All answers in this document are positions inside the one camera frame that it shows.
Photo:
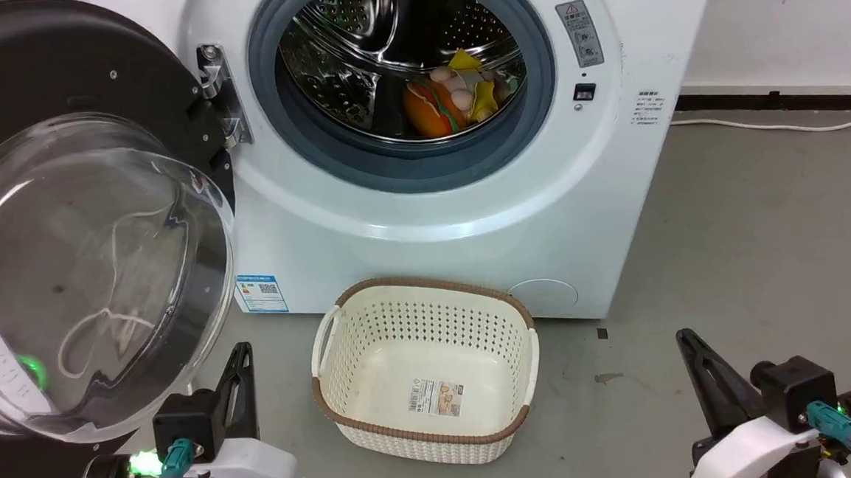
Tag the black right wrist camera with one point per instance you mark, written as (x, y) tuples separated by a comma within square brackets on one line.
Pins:
[(793, 390)]

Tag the grey warning sticker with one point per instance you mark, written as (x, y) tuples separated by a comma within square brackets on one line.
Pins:
[(580, 34)]

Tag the beige doll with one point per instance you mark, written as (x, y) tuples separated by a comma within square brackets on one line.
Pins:
[(461, 98)]

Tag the blue energy label sticker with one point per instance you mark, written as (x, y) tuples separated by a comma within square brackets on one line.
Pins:
[(260, 293)]

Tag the black door latch socket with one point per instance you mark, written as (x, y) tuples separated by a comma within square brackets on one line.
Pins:
[(584, 92)]

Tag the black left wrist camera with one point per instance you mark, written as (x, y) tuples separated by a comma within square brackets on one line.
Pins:
[(189, 423)]

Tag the black wall baseboard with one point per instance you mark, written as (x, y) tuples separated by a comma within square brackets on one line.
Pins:
[(794, 101)]

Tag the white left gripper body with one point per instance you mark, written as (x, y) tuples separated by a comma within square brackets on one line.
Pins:
[(255, 475)]

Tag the cream plastic laundry basket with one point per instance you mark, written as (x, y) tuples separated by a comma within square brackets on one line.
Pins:
[(433, 364)]

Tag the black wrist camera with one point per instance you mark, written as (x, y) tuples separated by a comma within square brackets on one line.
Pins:
[(189, 423), (793, 390)]

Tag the stainless steel washer drum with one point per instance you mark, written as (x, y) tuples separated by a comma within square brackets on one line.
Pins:
[(356, 73)]

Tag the black round glass washer door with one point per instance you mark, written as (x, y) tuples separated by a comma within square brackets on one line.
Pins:
[(16, 64)]

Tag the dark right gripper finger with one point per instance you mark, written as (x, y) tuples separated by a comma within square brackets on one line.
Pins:
[(723, 391)]

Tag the metal door hinge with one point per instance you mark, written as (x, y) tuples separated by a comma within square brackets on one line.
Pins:
[(226, 96)]

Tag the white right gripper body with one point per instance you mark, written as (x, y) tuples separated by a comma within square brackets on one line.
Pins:
[(760, 455)]

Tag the paper label in basket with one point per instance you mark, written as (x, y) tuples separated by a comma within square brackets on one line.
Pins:
[(435, 399)]

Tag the white front-load washing machine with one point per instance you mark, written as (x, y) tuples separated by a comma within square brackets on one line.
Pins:
[(434, 253)]

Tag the round white filter cover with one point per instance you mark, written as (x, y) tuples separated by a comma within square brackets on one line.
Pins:
[(544, 298)]

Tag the yellow plush toy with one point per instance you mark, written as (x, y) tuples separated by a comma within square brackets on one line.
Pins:
[(484, 102)]

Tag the small printed text label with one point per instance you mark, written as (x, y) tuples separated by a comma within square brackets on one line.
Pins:
[(646, 107)]

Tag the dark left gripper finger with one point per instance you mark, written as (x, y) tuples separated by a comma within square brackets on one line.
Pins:
[(245, 405)]

